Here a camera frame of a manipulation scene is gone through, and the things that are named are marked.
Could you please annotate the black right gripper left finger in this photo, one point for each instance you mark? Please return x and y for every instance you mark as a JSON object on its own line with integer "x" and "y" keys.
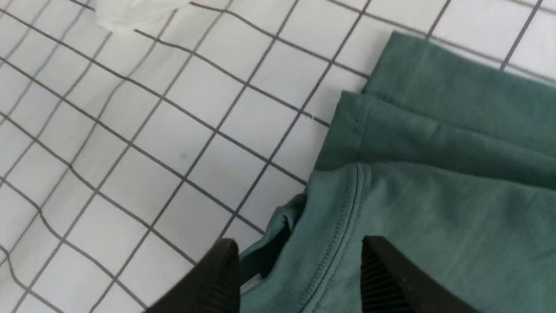
{"x": 212, "y": 286}

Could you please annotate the white grid-pattern tablecloth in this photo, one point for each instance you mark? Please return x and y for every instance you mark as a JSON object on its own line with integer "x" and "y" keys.
{"x": 124, "y": 156}

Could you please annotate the white shirt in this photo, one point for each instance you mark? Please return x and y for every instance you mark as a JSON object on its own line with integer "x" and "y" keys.
{"x": 120, "y": 16}

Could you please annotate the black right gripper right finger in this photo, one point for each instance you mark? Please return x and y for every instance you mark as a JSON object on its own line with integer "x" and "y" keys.
{"x": 391, "y": 283}

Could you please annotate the green long-sleeved shirt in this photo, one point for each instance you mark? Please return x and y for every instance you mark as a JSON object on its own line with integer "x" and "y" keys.
{"x": 452, "y": 161}

